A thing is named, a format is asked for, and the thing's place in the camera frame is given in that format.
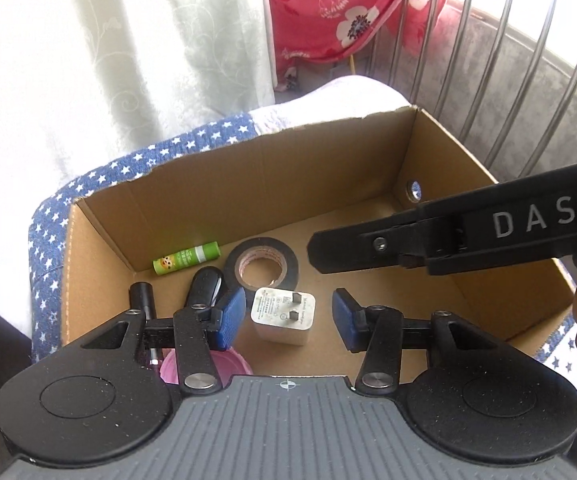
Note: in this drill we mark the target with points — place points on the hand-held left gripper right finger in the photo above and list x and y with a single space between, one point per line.
346 317

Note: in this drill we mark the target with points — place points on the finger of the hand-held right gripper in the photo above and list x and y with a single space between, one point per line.
358 245

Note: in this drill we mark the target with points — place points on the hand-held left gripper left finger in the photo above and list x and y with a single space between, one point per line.
231 317

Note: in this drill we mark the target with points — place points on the pink plastic bowl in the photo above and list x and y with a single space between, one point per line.
228 365

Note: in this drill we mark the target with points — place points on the white charger plug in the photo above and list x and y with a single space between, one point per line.
281 317

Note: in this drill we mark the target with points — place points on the brown cardboard box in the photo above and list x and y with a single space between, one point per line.
318 185

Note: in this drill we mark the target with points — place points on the black oval key fob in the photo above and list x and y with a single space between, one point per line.
206 285

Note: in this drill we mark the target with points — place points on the black tape roll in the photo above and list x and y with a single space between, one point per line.
238 262

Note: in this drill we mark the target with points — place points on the black cylindrical stick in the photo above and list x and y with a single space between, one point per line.
143 297

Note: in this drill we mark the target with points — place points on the white star-print cloth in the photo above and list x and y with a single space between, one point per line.
563 355

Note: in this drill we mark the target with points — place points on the metal railing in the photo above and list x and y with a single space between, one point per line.
533 60

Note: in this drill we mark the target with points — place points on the grey concrete ledge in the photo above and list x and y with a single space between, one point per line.
468 60

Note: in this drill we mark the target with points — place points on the red floral cloth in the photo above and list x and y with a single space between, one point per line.
338 5

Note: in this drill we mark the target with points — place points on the white patterned curtain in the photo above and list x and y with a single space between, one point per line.
118 60

